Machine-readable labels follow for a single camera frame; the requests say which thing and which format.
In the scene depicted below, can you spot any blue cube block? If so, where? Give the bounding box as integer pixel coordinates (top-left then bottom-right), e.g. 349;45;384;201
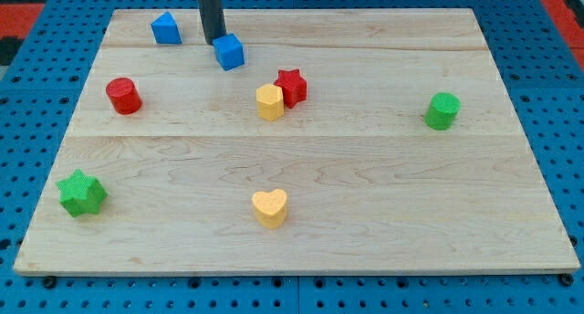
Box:
213;34;245;71

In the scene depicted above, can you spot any yellow hexagon block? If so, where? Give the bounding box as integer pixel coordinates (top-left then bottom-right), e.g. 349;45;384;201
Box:
256;84;284;121

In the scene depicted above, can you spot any red star block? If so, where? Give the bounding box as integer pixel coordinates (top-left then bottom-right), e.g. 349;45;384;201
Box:
275;68;308;109

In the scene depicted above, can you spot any yellow heart block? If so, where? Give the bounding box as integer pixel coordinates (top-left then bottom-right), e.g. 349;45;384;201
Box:
252;189;288;229

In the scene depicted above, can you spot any light wooden board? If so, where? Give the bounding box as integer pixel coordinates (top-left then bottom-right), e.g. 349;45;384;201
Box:
14;8;580;277

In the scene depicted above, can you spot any green cylinder block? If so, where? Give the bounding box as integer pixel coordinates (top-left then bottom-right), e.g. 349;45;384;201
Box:
424;92;461;131

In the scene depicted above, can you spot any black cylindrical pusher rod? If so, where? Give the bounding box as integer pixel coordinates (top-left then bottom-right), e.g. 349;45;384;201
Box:
197;0;226;45

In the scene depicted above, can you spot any blue triangular prism block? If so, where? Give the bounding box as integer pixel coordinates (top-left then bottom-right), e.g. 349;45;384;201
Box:
151;12;182;44

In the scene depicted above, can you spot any red cylinder block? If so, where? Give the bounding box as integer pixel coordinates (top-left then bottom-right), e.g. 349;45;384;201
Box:
106;78;142;115

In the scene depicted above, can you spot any green star block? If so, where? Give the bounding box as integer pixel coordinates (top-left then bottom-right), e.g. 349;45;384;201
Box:
57;169;108;217

